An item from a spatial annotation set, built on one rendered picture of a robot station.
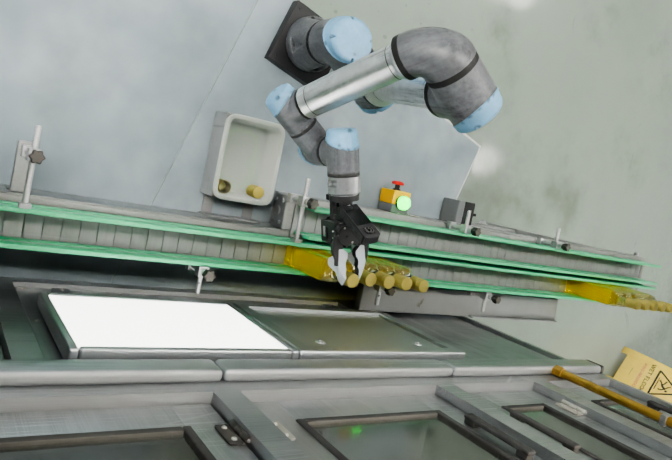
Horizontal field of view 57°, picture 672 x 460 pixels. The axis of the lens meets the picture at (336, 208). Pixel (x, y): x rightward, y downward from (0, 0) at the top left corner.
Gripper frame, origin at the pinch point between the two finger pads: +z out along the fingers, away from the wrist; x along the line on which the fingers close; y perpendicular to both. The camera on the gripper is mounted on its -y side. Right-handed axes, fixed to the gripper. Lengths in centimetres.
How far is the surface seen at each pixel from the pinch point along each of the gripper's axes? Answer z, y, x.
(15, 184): -26, 30, 65
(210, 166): -25.3, 37.1, 18.6
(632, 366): 147, 107, -302
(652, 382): 152, 92, -301
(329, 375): 9.3, -23.1, 21.1
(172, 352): 0, -16, 48
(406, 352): 14.0, -15.5, -3.9
